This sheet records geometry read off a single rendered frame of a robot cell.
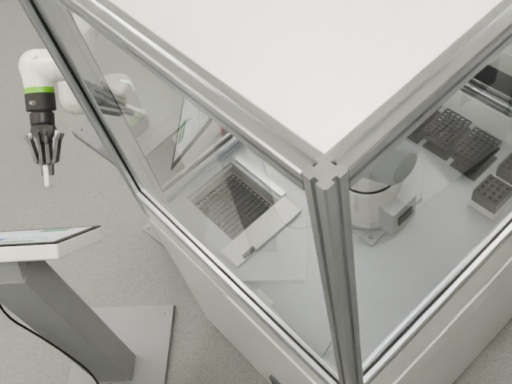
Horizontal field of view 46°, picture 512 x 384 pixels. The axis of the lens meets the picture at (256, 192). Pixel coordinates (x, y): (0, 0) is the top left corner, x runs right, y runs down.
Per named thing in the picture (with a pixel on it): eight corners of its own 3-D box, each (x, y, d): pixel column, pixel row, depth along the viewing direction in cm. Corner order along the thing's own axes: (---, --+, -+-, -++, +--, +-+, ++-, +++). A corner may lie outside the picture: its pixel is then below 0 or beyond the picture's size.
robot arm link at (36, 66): (25, 52, 197) (10, 47, 186) (63, 49, 196) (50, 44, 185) (30, 96, 198) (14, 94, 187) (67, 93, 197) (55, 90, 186)
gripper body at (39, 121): (23, 112, 190) (26, 142, 190) (48, 110, 188) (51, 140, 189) (35, 113, 197) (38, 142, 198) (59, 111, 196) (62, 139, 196)
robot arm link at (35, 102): (61, 94, 197) (34, 96, 198) (43, 91, 185) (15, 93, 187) (62, 112, 197) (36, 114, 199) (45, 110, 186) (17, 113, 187)
